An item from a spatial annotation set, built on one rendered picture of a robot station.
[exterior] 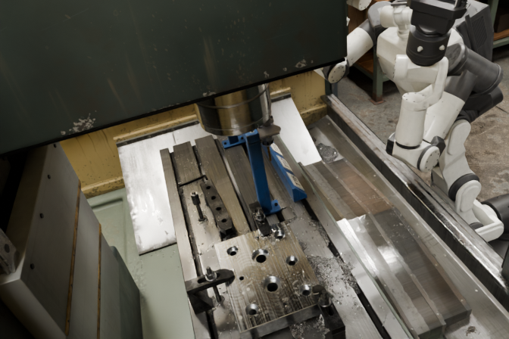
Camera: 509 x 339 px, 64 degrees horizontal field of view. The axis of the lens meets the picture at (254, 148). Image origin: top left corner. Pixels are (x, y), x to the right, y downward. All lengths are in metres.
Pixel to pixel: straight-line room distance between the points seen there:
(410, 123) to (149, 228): 1.17
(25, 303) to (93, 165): 1.38
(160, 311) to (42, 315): 0.83
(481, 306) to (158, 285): 1.11
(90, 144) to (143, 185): 0.33
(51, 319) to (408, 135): 0.91
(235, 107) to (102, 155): 1.38
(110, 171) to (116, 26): 1.55
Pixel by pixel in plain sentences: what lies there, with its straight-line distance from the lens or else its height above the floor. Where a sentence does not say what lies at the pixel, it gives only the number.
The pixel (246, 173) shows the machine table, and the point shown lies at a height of 0.90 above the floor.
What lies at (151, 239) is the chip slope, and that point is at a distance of 1.82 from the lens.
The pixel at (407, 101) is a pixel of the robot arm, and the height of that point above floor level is 1.32.
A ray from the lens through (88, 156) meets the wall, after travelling 2.10.
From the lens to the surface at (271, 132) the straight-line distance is 1.22.
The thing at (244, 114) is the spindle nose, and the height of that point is 1.49.
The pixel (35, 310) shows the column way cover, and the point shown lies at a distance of 0.83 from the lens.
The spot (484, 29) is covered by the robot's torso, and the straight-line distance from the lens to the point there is 1.48.
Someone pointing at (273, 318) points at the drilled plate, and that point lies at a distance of 1.06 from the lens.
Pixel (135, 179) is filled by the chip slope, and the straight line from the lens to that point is 1.95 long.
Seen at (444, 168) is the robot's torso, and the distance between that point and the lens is 1.76.
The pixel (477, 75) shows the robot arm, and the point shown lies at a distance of 1.29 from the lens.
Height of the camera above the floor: 1.90
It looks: 36 degrees down
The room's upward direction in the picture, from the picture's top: 11 degrees counter-clockwise
